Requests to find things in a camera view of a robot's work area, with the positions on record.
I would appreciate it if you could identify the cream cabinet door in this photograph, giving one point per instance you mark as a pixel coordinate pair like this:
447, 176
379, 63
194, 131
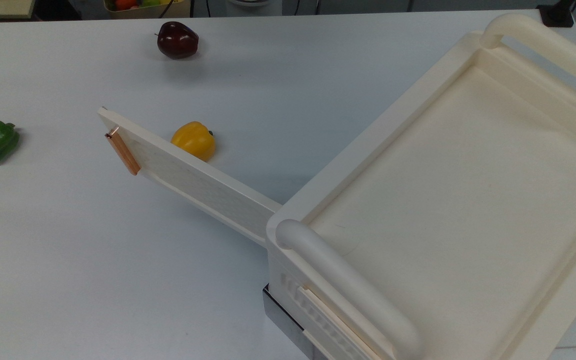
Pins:
208, 187

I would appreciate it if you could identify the yellow bell pepper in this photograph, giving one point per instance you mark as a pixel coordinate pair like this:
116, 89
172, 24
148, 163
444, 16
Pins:
193, 140

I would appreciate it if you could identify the black pole with clamp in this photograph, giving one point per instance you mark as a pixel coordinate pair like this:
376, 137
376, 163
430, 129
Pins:
555, 17

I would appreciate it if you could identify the tan basket of fruit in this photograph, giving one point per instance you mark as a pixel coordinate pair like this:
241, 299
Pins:
133, 14

